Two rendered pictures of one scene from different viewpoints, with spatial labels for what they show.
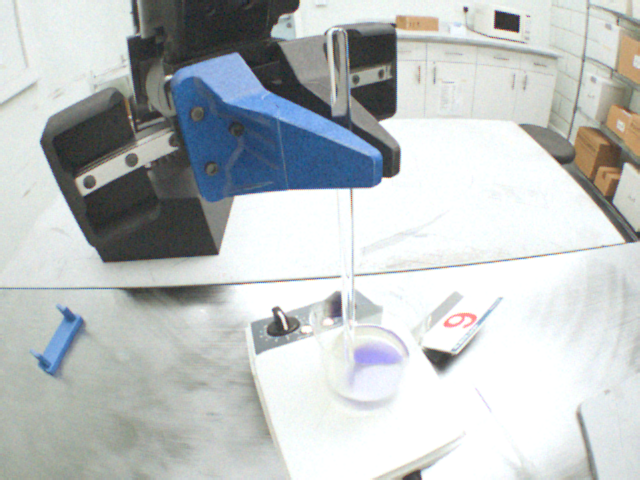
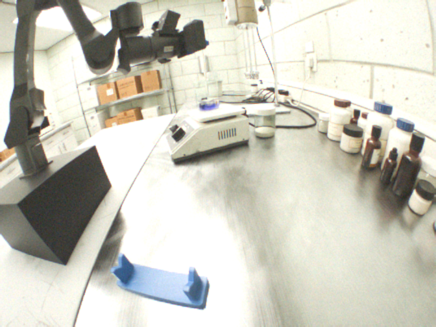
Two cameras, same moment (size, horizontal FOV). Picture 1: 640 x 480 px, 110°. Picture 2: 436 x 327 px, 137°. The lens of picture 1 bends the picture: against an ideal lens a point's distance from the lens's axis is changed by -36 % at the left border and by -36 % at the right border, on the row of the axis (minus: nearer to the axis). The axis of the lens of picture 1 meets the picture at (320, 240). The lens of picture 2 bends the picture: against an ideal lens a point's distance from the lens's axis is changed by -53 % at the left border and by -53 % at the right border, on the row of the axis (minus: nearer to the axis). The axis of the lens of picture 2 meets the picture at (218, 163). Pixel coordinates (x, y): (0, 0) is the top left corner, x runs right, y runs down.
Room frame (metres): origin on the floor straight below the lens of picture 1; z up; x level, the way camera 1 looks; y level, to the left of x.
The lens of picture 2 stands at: (0.12, 0.45, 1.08)
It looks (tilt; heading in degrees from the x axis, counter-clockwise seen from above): 28 degrees down; 267
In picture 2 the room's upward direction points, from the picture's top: 7 degrees counter-clockwise
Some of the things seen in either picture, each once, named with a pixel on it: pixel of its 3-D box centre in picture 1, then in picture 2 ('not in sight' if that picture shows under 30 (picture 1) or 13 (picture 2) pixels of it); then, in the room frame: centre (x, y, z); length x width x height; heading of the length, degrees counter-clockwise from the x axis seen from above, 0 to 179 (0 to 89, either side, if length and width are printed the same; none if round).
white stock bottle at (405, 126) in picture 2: not in sight; (399, 147); (-0.25, 0.27, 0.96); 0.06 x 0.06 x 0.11
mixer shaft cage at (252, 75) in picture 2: not in sight; (249, 52); (-0.11, -0.34, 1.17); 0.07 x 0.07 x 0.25
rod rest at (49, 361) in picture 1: (54, 336); (155, 279); (0.19, 0.37, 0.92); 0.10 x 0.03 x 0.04; 166
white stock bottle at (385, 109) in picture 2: not in sight; (379, 131); (-0.26, 0.20, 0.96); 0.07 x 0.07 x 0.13
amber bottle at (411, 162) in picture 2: not in sight; (410, 164); (-0.21, 0.32, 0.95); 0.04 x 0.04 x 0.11
